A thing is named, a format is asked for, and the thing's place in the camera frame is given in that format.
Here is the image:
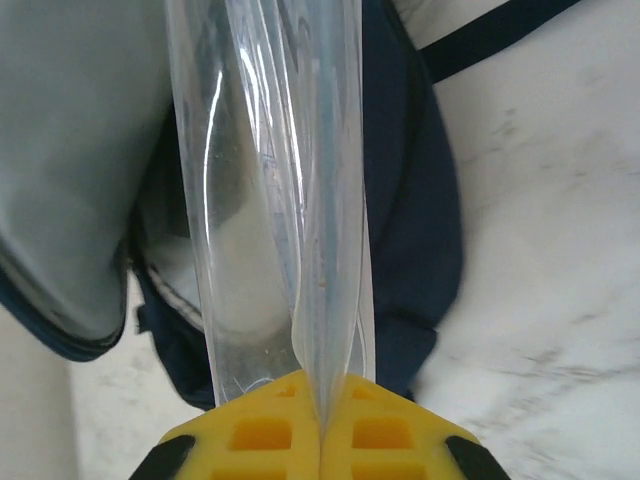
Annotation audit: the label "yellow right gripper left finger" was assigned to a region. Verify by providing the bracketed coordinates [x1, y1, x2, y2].
[132, 369, 324, 480]

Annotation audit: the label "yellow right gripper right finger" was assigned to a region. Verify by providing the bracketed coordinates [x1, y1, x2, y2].
[319, 372, 512, 480]

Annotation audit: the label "clear plastic bag with pens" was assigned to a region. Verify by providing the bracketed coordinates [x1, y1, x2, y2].
[163, 0, 377, 417]

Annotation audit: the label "navy blue student backpack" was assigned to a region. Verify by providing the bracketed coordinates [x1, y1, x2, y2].
[0, 0, 587, 409]

